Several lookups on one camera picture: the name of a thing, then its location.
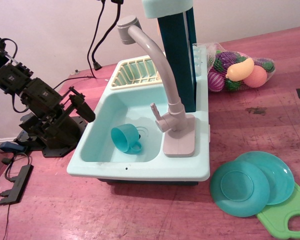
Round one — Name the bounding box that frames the grey toy faucet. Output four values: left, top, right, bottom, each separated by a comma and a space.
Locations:
116, 15, 198, 158

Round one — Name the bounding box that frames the black power cable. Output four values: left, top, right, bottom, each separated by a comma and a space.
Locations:
91, 0, 125, 71
87, 0, 106, 80

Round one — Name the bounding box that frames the yellow toy mango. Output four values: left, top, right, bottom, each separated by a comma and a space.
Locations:
225, 58, 254, 82

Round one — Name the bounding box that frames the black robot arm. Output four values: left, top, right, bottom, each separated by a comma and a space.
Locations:
0, 38, 96, 135

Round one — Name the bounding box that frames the light blue toy sink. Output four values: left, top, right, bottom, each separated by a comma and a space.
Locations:
66, 43, 211, 187

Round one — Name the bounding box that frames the teal front plate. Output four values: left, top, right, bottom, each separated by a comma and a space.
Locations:
210, 161, 270, 217

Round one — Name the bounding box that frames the orange toy fruit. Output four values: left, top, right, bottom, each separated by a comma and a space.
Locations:
243, 65, 267, 88

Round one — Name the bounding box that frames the teal plate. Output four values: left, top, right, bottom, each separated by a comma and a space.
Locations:
236, 151, 295, 205
210, 161, 270, 217

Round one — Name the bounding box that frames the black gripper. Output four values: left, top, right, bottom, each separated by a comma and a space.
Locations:
0, 63, 96, 135

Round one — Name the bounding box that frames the mesh bag of toy food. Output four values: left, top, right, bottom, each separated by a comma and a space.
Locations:
192, 42, 276, 93

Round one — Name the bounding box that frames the green plastic cutting board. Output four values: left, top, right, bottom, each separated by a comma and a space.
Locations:
256, 183, 300, 240

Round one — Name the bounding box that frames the cream dish drying rack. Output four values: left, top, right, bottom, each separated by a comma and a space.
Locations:
109, 55, 162, 90

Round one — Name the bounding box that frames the blue clamp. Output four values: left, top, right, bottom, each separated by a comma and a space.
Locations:
0, 141, 27, 153

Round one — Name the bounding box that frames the black power cable right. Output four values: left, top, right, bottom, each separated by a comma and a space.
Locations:
91, 0, 125, 71

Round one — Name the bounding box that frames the black usb hub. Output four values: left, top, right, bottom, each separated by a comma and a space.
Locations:
0, 164, 34, 206

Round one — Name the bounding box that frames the black power cable left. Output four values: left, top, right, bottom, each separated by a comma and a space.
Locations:
87, 0, 106, 80

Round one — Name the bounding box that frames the teal plastic toy cup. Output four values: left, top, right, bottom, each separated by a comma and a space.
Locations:
110, 123, 142, 154

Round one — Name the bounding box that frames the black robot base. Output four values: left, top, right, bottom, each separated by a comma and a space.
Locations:
14, 113, 87, 158

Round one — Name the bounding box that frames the teal rear plate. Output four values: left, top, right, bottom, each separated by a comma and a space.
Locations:
236, 151, 295, 205

